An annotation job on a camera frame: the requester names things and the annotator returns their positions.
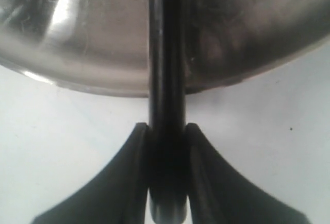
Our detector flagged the round stainless steel plate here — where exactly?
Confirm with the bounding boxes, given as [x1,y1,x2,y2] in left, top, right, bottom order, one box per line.
[1,0,329,97]

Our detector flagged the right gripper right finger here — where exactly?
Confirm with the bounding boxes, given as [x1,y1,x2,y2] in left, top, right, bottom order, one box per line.
[185,123,309,224]

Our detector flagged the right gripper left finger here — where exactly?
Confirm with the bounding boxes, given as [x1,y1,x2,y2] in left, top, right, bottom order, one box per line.
[34,123,149,224]

